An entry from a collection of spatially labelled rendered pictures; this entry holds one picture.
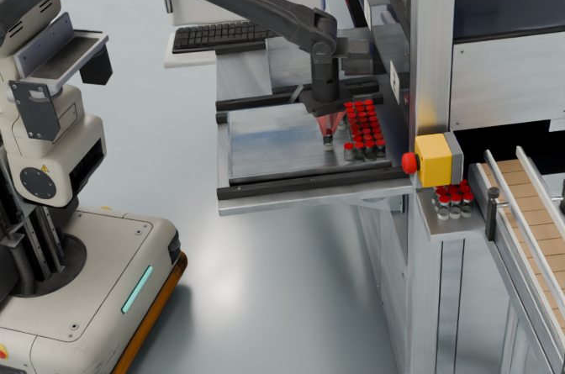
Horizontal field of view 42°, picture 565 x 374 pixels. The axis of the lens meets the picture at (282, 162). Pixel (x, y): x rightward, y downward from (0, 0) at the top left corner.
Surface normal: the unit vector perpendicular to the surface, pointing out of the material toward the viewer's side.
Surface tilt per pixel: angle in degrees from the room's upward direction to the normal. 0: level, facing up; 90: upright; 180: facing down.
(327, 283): 0
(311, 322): 0
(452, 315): 90
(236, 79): 0
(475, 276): 90
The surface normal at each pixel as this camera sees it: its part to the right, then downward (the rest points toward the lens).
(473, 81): 0.07, 0.59
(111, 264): -0.09, -0.80
